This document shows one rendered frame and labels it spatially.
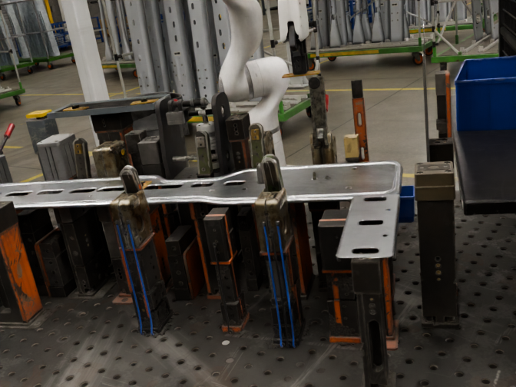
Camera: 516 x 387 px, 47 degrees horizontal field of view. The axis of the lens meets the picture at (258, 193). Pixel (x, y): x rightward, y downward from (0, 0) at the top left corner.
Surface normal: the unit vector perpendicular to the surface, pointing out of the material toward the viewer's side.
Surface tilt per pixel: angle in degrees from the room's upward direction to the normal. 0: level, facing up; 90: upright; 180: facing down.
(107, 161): 90
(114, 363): 0
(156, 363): 0
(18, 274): 90
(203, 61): 86
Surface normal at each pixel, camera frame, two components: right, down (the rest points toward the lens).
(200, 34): -0.47, 0.31
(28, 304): 0.96, -0.04
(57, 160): -0.25, 0.36
